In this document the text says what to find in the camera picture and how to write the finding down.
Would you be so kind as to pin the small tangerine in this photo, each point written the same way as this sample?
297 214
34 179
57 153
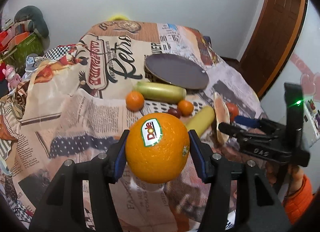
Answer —
185 107
134 101

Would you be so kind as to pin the brown wooden door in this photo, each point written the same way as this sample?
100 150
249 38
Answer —
272 42

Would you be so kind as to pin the pink rabbit toy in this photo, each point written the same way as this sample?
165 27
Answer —
12 78

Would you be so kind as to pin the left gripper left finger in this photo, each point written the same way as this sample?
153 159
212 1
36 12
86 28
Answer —
62 208

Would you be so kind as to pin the lower yellow sugarcane piece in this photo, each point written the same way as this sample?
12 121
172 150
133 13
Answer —
201 121

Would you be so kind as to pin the retro newspaper print tablecloth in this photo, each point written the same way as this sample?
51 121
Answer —
74 107

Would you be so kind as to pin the dark purple plate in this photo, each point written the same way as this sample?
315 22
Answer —
177 70

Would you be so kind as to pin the green storage box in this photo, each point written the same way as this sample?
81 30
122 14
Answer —
17 55

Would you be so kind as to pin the checkered cloth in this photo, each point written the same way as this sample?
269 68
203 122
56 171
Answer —
58 52

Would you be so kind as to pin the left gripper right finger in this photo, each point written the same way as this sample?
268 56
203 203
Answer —
257 205

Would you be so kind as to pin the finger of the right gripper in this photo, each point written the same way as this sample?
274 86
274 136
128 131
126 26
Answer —
252 123
271 137

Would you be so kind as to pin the wooden wardrobe with white doors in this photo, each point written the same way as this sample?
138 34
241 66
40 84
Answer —
302 68

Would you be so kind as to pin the green sugarcane piece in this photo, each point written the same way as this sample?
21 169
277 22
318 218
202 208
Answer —
160 92

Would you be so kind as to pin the grey green plush toy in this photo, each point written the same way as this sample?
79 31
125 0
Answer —
33 19

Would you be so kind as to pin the large orange with Dole sticker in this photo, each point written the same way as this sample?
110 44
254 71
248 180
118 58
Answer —
157 148

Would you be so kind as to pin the red tomato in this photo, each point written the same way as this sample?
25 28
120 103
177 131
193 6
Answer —
233 110

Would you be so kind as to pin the yellow foam tube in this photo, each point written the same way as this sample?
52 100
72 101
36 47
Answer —
118 18

